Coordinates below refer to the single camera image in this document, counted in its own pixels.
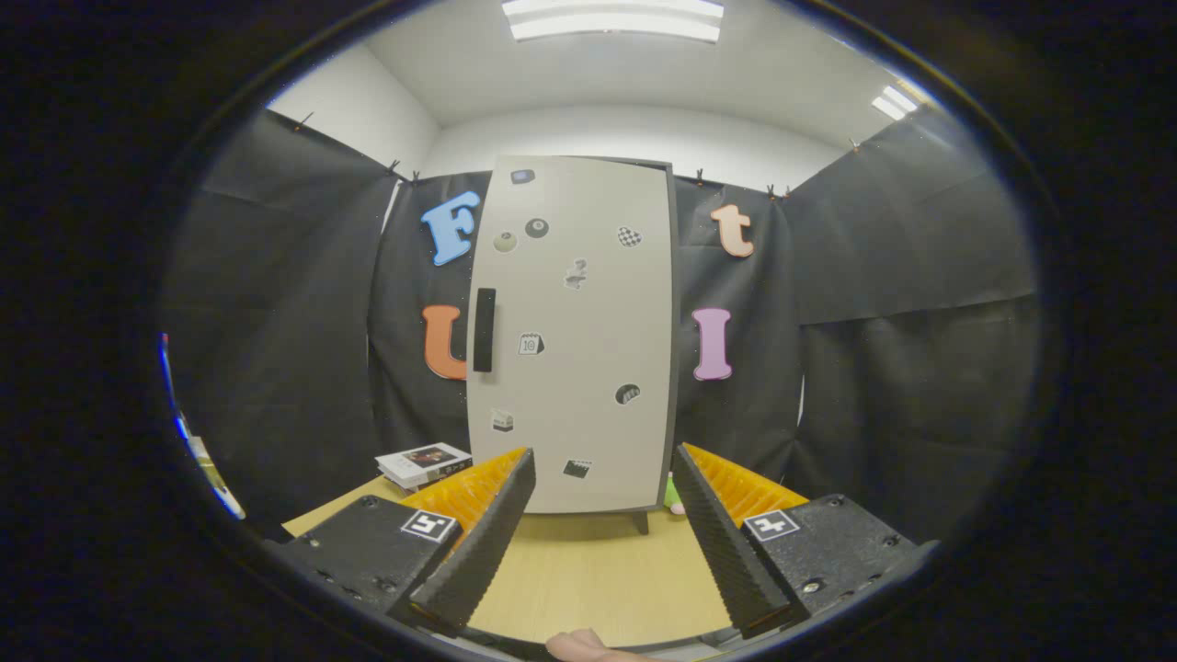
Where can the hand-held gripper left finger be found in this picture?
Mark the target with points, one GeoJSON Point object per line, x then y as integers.
{"type": "Point", "coordinates": [487, 542]}

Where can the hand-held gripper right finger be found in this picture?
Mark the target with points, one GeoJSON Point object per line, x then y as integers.
{"type": "Point", "coordinates": [726, 552]}

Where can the grey shoe cabinet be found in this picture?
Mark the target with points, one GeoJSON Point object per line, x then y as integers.
{"type": "Point", "coordinates": [641, 522]}

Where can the beige shoe cabinet door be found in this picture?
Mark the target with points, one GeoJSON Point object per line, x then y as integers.
{"type": "Point", "coordinates": [588, 368]}

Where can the pink and green plush toy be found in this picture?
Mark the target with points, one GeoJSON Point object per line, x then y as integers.
{"type": "Point", "coordinates": [674, 501]}

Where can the white book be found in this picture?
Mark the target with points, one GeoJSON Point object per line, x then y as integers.
{"type": "Point", "coordinates": [423, 457]}

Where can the black backdrop cloth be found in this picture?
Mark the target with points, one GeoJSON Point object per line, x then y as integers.
{"type": "Point", "coordinates": [276, 322]}

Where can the small ceiling light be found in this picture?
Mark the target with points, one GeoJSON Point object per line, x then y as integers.
{"type": "Point", "coordinates": [894, 101]}

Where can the long ceiling light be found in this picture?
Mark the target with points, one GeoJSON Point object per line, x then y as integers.
{"type": "Point", "coordinates": [607, 23]}

